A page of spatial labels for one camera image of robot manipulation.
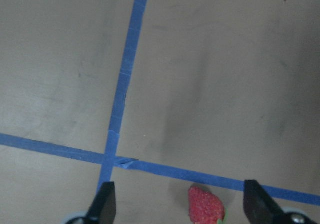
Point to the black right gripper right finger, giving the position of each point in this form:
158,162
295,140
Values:
260,208

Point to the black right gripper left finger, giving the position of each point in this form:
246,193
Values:
103,209

